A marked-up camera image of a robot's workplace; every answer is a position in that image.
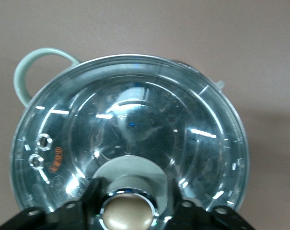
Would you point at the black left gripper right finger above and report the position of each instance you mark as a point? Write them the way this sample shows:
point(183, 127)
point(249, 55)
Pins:
point(195, 215)

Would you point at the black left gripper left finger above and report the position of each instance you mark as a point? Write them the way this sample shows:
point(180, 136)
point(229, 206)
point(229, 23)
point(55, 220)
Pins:
point(70, 215)

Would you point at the glass pot lid with knob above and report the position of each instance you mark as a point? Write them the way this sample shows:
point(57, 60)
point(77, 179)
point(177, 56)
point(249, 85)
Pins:
point(140, 124)

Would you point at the small electric cooking pot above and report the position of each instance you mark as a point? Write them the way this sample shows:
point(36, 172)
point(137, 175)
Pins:
point(20, 79)

